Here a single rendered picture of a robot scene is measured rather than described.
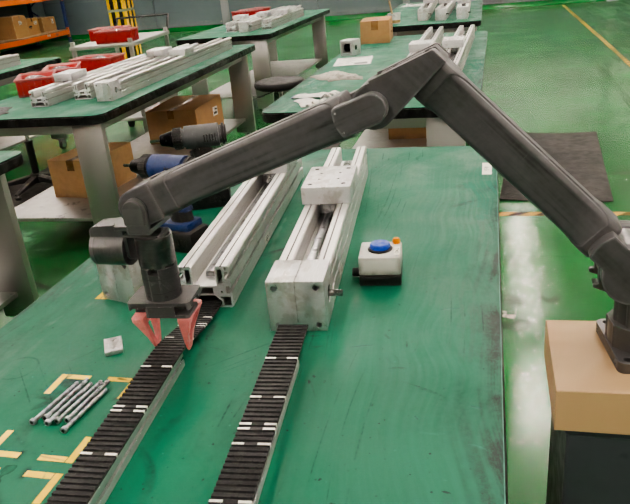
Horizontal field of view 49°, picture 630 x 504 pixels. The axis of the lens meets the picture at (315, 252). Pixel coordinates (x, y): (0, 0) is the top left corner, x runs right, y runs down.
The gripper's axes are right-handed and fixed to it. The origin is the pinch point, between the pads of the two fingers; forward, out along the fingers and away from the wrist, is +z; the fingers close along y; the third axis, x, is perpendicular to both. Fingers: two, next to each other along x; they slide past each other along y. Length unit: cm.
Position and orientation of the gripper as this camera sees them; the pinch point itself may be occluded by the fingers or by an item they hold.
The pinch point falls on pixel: (173, 343)
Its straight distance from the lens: 116.0
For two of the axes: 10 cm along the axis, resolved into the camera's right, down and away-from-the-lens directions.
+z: 0.9, 9.2, 3.9
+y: -9.9, 0.2, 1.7
